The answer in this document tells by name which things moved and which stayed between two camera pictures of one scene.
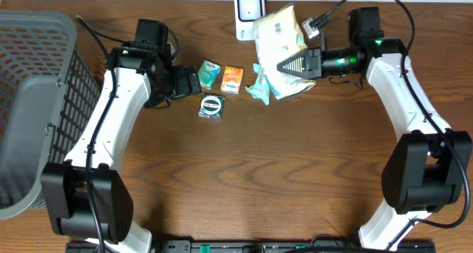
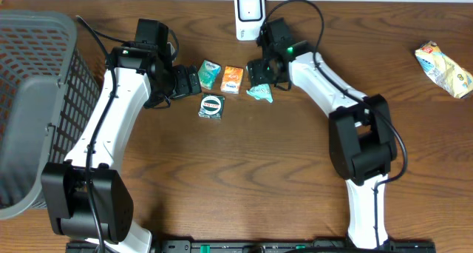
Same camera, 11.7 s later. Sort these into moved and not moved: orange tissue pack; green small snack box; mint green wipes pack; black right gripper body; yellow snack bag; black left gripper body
Moved: black right gripper body; yellow snack bag
Not moved: black left gripper body; mint green wipes pack; orange tissue pack; green small snack box
